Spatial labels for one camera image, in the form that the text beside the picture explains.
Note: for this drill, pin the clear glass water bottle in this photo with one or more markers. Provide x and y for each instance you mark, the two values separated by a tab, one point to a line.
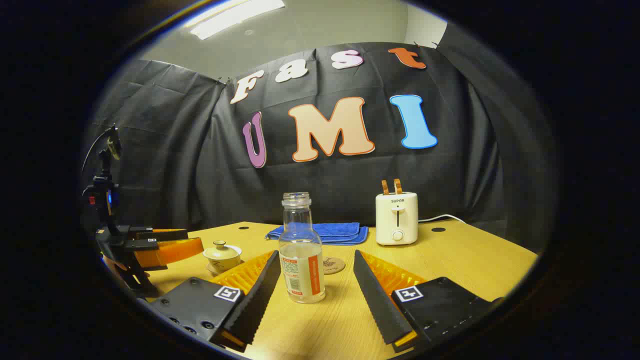
301	250

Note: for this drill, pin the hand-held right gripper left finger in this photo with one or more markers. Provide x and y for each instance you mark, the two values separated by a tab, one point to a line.
260	295

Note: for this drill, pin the folded blue towel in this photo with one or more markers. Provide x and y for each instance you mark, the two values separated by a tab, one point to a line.
340	232

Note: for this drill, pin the ceiling light panel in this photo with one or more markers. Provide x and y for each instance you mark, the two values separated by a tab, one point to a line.
235	17

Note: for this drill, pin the black backdrop cloth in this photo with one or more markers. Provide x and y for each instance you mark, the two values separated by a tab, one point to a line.
200	160

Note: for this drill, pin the toasted bread slice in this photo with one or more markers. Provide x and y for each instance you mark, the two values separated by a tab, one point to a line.
398	186
385	187

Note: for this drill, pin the white toaster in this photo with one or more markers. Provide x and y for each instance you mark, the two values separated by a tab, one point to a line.
396	217

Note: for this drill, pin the round cork coaster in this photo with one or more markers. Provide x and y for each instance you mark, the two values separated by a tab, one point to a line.
335	265

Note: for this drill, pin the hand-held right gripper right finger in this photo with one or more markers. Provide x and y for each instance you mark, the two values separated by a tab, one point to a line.
380	300

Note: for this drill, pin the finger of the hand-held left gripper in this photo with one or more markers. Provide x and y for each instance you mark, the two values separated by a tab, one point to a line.
160	234
170	251

